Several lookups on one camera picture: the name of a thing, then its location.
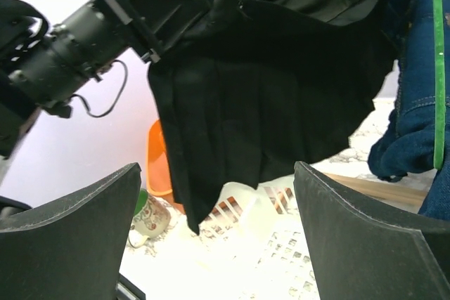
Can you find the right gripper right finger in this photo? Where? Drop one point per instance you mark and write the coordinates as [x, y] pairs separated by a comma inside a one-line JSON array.
[[361, 248]]

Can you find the black skirt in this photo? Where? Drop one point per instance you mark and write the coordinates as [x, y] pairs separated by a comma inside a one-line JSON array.
[[257, 85]]

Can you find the blue denim shorts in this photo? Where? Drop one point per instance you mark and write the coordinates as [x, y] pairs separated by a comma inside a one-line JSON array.
[[408, 145]]

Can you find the white plastic laundry basket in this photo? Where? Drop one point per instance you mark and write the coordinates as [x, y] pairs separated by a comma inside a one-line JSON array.
[[254, 245]]

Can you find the green plastic hanger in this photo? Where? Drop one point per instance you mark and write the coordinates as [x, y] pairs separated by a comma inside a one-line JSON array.
[[440, 85]]

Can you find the orange plastic bin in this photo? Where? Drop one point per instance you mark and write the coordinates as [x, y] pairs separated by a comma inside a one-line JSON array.
[[158, 181]]

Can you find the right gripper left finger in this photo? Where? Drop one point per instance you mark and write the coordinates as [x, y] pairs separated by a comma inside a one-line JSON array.
[[72, 247]]

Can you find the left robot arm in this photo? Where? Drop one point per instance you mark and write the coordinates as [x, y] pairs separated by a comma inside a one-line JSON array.
[[13, 128]]

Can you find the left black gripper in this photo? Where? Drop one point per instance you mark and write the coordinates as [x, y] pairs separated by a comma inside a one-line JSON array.
[[47, 65]]

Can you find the wooden clothes rack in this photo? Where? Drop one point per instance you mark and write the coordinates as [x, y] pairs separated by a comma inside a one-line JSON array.
[[349, 167]]

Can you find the green floral mug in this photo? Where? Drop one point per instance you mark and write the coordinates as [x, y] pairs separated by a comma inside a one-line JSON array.
[[151, 219]]

